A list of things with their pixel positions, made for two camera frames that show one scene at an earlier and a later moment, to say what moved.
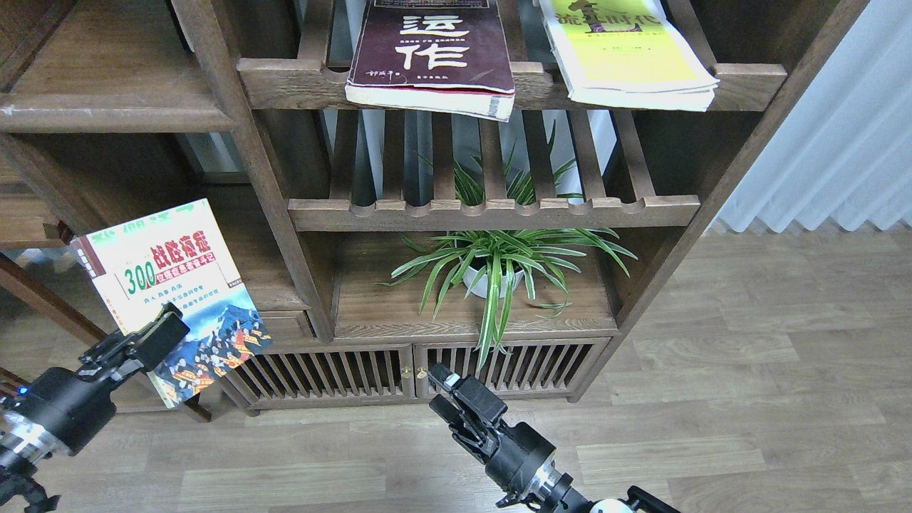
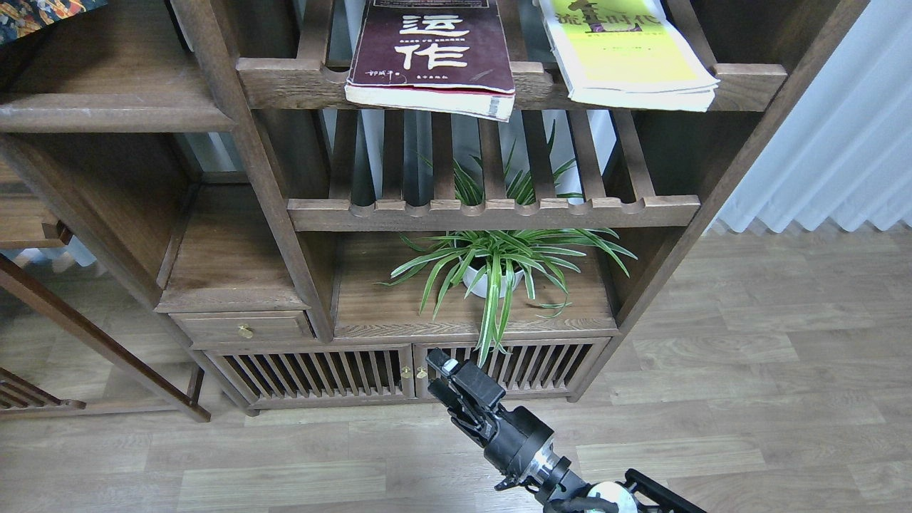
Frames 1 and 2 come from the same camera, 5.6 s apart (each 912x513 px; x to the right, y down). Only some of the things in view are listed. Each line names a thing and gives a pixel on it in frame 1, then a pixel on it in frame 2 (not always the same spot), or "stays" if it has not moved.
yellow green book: [627, 53] stays
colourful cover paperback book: [175, 257] -> [20, 17]
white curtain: [841, 149] stays
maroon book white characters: [449, 56] stays
